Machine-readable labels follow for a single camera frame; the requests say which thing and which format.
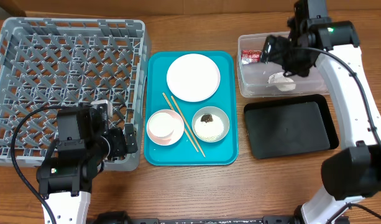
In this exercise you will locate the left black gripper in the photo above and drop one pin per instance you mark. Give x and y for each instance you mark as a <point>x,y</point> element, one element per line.
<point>120,148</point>

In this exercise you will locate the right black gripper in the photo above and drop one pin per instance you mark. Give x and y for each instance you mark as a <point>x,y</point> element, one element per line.
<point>292,65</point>

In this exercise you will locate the white tissue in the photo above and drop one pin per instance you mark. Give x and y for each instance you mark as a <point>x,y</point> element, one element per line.
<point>281,82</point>

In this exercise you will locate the white cup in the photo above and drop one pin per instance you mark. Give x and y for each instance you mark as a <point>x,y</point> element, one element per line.
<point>160,125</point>

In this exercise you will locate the red snack wrapper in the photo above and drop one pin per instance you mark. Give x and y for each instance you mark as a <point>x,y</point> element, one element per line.
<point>250,56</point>

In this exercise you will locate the grey bowl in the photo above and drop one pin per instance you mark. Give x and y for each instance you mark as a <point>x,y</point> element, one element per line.
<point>218,112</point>

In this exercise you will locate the dark brown food lump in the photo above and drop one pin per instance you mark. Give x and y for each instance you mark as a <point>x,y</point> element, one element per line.
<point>207,118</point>

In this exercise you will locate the white rice pile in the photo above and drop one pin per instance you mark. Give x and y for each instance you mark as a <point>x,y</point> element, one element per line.
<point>211,131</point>

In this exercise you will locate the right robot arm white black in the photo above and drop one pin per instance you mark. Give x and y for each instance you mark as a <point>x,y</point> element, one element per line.
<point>354,173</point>

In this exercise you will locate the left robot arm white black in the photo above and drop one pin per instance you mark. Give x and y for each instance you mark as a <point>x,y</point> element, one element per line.
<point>73,161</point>

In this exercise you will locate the clear plastic bin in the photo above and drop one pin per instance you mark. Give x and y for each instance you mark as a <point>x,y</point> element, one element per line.
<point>253,77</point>

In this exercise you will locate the small pink bowl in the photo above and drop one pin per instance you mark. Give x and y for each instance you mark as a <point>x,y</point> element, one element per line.
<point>154,139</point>

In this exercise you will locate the wooden chopstick left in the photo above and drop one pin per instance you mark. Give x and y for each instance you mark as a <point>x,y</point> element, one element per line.
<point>178,124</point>

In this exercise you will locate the wooden chopstick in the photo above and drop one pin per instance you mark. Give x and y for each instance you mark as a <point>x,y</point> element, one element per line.
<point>178,124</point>
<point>188,126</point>

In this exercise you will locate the wooden chopstick right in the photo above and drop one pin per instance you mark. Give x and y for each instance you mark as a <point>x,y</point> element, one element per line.
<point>188,126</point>

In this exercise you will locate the black rectangular tray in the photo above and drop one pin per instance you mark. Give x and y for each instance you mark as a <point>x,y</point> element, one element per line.
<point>290,126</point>

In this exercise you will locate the teal plastic serving tray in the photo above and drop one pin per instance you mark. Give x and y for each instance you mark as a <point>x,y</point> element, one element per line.
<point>183,153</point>

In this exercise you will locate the large white round plate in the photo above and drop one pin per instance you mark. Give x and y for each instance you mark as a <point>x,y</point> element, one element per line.
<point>193,78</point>

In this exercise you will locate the grey plastic dish rack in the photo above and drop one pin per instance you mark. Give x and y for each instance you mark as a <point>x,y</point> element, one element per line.
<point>46,62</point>

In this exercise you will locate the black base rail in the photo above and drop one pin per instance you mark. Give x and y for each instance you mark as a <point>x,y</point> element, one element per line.
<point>123,217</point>

